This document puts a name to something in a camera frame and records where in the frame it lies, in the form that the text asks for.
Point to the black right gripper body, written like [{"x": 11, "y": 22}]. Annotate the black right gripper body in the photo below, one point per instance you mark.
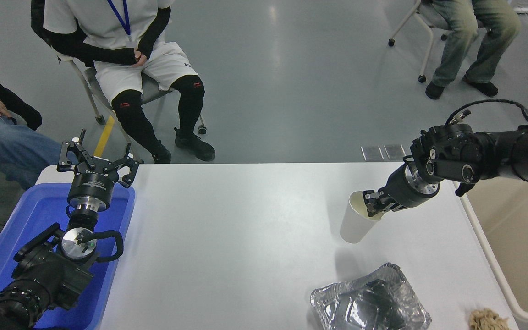
[{"x": 404, "y": 192}]

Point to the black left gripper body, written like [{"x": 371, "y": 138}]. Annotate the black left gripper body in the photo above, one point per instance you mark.
[{"x": 90, "y": 183}]

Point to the white paper cup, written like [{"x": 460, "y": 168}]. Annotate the white paper cup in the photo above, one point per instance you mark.
[{"x": 353, "y": 224}]

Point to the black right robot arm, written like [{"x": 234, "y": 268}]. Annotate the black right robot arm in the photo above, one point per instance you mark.
[{"x": 511, "y": 151}]

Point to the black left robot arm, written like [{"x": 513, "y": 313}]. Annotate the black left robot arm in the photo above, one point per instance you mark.
[{"x": 44, "y": 275}]

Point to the metal floor plate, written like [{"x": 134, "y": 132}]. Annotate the metal floor plate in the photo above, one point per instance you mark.
[
  {"x": 372, "y": 153},
  {"x": 395, "y": 151}
]

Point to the blue plastic tray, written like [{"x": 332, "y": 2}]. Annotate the blue plastic tray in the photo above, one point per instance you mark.
[{"x": 39, "y": 211}]

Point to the person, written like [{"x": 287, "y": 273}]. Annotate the person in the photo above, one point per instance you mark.
[
  {"x": 12, "y": 146},
  {"x": 99, "y": 23},
  {"x": 465, "y": 41}
]

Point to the grey seat folding chair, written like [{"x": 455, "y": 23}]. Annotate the grey seat folding chair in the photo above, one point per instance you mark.
[{"x": 151, "y": 91}]

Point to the black garment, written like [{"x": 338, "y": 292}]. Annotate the black garment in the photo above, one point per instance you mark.
[{"x": 14, "y": 105}]

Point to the silver foil tray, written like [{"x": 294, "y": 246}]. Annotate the silver foil tray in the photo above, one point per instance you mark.
[{"x": 369, "y": 302}]

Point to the large pale bin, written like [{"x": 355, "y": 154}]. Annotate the large pale bin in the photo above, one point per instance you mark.
[{"x": 520, "y": 247}]

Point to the black padded jacket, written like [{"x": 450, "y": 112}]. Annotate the black padded jacket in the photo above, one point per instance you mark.
[{"x": 38, "y": 23}]

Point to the crumpled tan paper ball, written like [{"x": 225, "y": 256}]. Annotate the crumpled tan paper ball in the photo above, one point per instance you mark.
[{"x": 487, "y": 320}]

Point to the white wheeled chair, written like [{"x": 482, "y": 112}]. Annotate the white wheeled chair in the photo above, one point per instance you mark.
[{"x": 429, "y": 13}]

